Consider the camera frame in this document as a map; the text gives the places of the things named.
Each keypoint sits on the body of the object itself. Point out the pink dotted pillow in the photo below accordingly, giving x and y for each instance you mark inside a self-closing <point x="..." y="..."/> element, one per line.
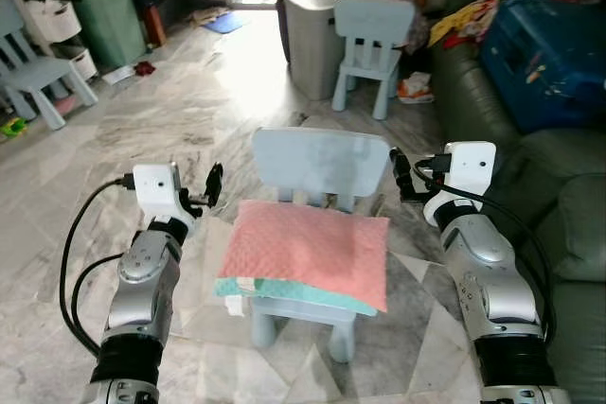
<point x="303" y="243"/>

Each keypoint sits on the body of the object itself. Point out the light blue plastic child chair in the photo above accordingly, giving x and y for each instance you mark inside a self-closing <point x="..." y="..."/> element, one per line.
<point x="374" y="21"/>
<point x="317" y="163"/>
<point x="43" y="73"/>

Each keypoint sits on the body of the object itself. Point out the grey laundry bin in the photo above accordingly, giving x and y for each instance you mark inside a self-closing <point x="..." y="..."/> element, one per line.
<point x="312" y="44"/>

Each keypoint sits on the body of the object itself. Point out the white paper sheet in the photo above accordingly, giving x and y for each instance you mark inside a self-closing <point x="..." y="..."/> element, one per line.
<point x="118" y="75"/>

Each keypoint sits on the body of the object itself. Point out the yellow cloth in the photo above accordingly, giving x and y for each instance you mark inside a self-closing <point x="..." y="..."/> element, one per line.
<point x="454" y="24"/>

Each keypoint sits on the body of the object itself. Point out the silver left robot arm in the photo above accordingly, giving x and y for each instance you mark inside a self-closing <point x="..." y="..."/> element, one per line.
<point x="142" y="281"/>

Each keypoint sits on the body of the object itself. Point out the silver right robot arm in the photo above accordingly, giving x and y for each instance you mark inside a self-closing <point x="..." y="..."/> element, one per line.
<point x="488" y="272"/>

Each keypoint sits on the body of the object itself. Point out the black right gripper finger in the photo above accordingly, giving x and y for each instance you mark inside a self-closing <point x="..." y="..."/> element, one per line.
<point x="402" y="175"/>

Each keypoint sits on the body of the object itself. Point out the small green toy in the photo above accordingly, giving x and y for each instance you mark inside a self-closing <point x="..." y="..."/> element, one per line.
<point x="11" y="127"/>

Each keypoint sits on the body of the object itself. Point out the blue floor mat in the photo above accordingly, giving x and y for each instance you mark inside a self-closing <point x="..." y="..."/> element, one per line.
<point x="225" y="22"/>

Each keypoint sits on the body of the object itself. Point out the small white storage drawer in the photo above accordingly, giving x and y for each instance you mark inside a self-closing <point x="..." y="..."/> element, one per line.
<point x="83" y="63"/>

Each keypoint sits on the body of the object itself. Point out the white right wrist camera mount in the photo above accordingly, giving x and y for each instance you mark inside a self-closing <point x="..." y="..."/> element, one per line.
<point x="471" y="169"/>

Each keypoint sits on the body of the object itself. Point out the green storage bin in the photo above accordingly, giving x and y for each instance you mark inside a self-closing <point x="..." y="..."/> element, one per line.
<point x="109" y="26"/>

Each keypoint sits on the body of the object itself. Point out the mint green dotted pillow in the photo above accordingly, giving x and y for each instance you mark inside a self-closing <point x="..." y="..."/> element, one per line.
<point x="284" y="291"/>

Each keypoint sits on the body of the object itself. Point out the small red floor item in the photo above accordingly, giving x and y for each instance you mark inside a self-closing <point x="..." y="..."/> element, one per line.
<point x="144" y="68"/>

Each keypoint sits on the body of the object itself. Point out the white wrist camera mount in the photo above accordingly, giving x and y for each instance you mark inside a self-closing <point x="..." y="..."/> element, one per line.
<point x="471" y="169"/>
<point x="156" y="191"/>

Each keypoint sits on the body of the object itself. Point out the orange white packet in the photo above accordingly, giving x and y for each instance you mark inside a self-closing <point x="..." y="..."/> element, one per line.
<point x="415" y="89"/>

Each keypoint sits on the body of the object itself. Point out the blue plastic crate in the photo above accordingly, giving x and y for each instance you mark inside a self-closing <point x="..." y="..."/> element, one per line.
<point x="544" y="63"/>

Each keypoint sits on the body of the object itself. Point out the dark green leather sofa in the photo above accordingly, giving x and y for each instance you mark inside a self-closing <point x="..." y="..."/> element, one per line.
<point x="559" y="186"/>

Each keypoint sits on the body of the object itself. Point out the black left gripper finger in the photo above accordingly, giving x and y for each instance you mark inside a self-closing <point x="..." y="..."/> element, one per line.
<point x="215" y="184"/>

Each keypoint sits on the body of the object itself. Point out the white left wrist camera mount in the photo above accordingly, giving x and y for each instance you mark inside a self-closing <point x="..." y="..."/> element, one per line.
<point x="156" y="191"/>

